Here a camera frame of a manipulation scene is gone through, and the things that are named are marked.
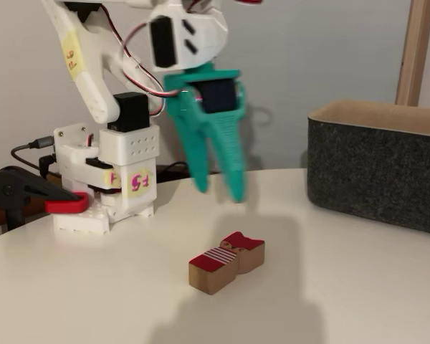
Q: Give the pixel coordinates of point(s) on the wooden block with red paint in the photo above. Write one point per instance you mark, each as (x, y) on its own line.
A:
(222, 272)

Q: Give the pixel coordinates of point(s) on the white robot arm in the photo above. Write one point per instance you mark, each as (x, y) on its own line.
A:
(89, 71)

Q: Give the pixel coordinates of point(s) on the dark grey felt basket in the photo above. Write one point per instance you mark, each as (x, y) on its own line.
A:
(372, 172)

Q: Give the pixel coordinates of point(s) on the white toy brick base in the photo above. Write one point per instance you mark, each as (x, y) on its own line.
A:
(79, 222)

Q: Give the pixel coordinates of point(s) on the black clamp with red pad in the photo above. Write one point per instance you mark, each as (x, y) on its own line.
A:
(18, 182)

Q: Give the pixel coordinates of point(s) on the light wooden shelf post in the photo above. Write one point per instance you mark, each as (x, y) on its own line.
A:
(414, 53)

